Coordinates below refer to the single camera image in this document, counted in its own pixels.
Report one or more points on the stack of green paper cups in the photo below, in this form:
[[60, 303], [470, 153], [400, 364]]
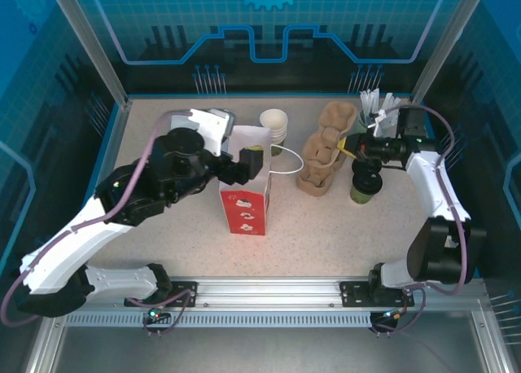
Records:
[[273, 120]]

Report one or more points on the white wrapped straw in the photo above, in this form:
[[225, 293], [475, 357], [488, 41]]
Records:
[[365, 102], [388, 100], [374, 100]]

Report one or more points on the small LED circuit board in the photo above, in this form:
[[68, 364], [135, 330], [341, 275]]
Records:
[[154, 314], [390, 315]]

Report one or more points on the stack of pulp cup carriers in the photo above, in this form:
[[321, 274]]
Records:
[[315, 177]]

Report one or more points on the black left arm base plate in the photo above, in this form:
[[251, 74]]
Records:
[[179, 293]]

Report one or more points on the blue table rim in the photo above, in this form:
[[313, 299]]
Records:
[[309, 95]]

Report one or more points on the aluminium frame post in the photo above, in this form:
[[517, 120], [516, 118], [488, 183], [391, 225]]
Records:
[[95, 43], [446, 43]]

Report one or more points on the black plastic cup lid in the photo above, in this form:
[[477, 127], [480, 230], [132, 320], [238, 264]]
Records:
[[366, 183]]

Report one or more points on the aluminium left frame post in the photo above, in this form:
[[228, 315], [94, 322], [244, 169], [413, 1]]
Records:
[[95, 43]]

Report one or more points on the grey metal shelf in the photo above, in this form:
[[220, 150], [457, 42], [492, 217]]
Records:
[[264, 352]]

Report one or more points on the brown pulp cup carrier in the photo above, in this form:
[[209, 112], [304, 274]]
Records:
[[338, 118]]

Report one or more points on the red white paper gift bag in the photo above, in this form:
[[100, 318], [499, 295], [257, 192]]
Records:
[[244, 214]]

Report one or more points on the aluminium front rail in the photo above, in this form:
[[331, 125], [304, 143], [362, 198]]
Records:
[[264, 291]]

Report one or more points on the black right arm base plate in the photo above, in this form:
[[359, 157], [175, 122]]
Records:
[[352, 295]]

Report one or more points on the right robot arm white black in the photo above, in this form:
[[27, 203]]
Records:
[[427, 185]]

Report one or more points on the aluminium right frame post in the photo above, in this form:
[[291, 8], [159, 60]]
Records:
[[446, 43]]

